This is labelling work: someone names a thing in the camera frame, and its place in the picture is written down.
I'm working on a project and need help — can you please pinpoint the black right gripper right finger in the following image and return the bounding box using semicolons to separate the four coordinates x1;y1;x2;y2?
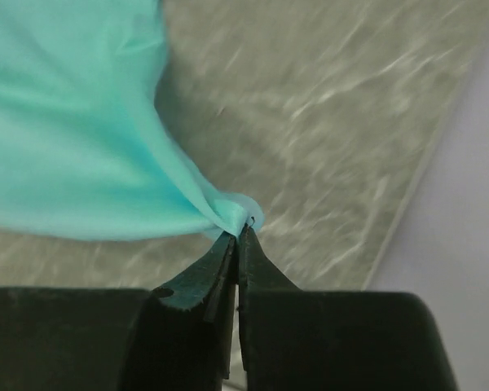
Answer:
238;227;457;391

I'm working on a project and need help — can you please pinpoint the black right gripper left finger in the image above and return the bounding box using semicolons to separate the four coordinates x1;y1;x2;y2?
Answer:
0;234;236;390

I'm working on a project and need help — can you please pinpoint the teal t shirt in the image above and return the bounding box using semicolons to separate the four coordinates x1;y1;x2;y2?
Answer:
0;1;265;240

